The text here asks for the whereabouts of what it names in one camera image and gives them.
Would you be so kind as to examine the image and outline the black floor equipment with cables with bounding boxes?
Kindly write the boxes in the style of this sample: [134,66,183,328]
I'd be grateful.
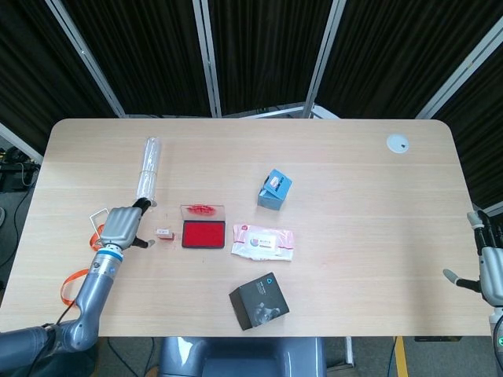
[0,147,41,193]

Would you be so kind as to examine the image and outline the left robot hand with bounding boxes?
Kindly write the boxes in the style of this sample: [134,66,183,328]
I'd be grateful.
[97,198,156,251]

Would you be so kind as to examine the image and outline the grey robot base body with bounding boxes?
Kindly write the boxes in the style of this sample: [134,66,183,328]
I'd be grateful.
[156,336,328,377]

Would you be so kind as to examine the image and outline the red ink pad case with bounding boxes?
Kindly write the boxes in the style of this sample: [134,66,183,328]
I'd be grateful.
[179,203,228,249]

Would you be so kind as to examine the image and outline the grey aluminium partition post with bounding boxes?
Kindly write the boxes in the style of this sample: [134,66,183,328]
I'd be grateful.
[301,0,347,119]
[192,0,223,119]
[45,0,127,118]
[415,17,503,119]
[0,121,45,163]

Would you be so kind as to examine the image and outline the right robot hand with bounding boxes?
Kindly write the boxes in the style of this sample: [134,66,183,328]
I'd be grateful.
[442,210,503,306]

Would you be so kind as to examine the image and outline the grey partition foot bar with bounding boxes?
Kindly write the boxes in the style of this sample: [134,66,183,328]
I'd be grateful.
[222,101,340,119]

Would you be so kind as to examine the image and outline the orange lanyard strap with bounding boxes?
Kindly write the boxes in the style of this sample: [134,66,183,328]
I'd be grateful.
[60,223,106,308]

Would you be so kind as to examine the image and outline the white badge holder frame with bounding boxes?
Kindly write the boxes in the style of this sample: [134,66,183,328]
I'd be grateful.
[89,208,110,232]

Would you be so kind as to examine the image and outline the black product box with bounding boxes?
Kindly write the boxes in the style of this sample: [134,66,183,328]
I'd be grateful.
[229,271,291,331]

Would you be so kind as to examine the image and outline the white cable grommet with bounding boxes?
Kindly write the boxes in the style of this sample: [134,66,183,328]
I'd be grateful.
[385,134,409,155]

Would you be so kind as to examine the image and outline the yellow floor tape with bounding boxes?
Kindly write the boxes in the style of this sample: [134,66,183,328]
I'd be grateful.
[394,336,406,377]

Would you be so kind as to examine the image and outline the black curtain panel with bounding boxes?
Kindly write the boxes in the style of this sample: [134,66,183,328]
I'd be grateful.
[207,0,336,117]
[61,0,214,118]
[316,0,503,119]
[0,0,119,154]
[431,50,503,209]

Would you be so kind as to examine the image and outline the blue cardboard box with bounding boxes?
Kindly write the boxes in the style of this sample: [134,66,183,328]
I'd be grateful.
[257,168,294,212]

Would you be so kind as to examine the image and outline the pink wet wipes pack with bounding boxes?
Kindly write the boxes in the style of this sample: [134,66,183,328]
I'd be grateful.
[230,222,296,263]

